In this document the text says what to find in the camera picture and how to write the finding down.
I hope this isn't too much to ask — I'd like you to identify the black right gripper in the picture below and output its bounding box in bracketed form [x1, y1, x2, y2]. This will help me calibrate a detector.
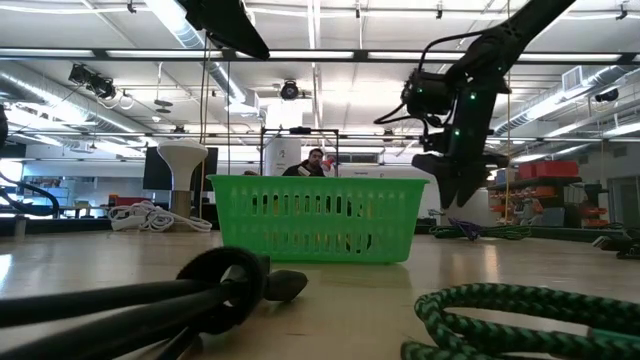
[411, 119, 510, 210]

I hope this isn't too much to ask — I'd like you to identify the blue braided USB cable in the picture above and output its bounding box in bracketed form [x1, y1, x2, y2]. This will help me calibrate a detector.
[447, 217, 485, 242]

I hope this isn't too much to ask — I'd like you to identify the green braided USB cable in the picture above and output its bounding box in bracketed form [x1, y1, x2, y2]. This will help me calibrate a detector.
[399, 282, 640, 360]
[429, 224, 532, 241]

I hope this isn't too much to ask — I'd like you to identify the green plastic basket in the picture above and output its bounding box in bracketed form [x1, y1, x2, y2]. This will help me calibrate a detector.
[207, 174, 430, 265]

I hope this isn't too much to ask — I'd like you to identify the black USB cable velcro strap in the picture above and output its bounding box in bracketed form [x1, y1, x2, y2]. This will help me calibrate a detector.
[0, 245, 309, 360]

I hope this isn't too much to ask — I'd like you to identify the storage shelf with red bins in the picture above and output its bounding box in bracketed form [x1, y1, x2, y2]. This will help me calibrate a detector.
[487, 159, 612, 230]

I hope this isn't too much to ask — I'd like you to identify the white dome table lamp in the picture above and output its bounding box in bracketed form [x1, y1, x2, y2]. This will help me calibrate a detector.
[156, 138, 210, 232]

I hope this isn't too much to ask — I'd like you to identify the person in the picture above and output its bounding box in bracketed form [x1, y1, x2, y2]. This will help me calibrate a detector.
[282, 147, 326, 177]

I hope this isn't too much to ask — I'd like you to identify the black monitor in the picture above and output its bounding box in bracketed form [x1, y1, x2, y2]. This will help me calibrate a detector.
[143, 146, 220, 192]

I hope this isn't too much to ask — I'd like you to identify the red box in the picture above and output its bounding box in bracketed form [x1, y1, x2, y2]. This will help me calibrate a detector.
[108, 193, 151, 207]

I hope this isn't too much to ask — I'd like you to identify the black ceiling camera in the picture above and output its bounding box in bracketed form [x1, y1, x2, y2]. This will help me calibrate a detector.
[68, 62, 117, 100]
[279, 79, 300, 101]

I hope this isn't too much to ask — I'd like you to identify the black overhead frame beam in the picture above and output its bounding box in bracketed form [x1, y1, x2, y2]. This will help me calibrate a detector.
[0, 47, 640, 65]

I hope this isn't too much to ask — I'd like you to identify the white lamp power cord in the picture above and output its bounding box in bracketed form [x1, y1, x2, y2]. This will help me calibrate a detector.
[108, 200, 214, 234]

